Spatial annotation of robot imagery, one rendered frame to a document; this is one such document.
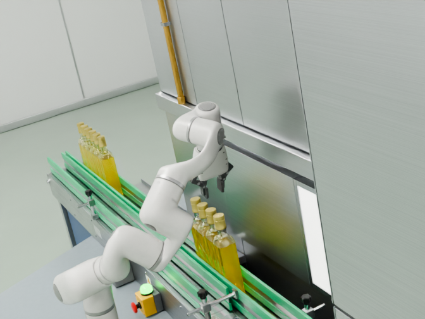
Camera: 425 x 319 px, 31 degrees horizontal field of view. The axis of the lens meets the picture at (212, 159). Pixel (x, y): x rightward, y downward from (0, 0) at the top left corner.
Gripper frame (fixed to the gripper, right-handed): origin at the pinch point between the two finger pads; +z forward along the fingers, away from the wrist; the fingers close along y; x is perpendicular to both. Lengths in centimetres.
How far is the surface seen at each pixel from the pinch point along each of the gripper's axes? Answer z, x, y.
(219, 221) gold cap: 9.6, 4.1, 0.7
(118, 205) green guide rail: 53, -75, 5
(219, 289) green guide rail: 29.6, 11.0, 6.1
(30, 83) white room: 233, -542, -79
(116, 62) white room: 237, -539, -174
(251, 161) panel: -6.5, 2.8, -12.2
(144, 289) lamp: 47, -19, 19
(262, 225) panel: 14.2, 8.2, -12.2
